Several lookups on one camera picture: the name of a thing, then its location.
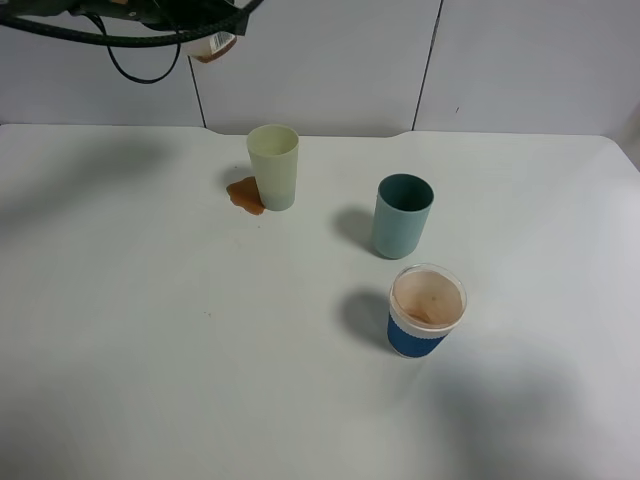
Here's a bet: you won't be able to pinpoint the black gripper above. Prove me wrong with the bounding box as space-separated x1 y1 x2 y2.
74 0 240 34

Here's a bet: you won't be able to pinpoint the clear plastic drink bottle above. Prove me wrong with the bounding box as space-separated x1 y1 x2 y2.
183 31 237 64

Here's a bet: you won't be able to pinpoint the pale yellow plastic cup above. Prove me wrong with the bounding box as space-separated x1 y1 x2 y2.
246 124 299 211

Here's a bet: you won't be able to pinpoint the brown spilled drink puddle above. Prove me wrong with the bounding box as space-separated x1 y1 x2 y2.
226 176 265 216

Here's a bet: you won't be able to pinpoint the teal plastic cup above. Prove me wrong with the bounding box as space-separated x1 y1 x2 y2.
371 173 435 259

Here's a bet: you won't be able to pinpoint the glass cup blue sleeve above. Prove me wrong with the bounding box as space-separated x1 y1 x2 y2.
387 264 467 358

